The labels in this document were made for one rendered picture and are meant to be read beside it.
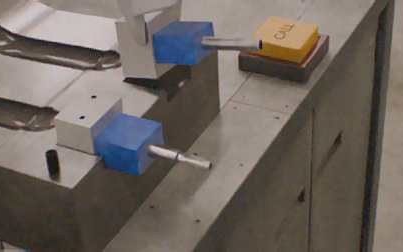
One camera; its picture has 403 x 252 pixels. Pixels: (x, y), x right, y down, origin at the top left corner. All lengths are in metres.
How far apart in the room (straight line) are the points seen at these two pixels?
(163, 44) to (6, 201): 0.19
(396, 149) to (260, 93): 1.31
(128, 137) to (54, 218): 0.09
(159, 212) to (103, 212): 0.07
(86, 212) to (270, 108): 0.28
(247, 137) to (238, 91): 0.09
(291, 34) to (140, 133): 0.32
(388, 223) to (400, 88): 0.56
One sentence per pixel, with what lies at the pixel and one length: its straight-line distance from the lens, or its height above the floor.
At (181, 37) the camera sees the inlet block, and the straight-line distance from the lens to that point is 0.78.
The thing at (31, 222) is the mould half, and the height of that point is 0.84.
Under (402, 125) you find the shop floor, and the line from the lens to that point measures 2.34.
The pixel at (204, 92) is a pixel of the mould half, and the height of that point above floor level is 0.84.
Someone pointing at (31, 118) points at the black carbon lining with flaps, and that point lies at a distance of 0.81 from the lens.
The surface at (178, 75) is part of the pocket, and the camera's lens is 0.86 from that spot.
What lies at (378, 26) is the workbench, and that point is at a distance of 1.47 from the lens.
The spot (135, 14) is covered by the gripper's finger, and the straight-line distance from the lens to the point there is 0.77.
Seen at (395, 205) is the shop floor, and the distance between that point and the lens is 2.08.
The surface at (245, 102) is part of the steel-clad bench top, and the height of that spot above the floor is 0.80.
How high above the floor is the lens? 1.32
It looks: 35 degrees down
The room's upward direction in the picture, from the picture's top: 3 degrees counter-clockwise
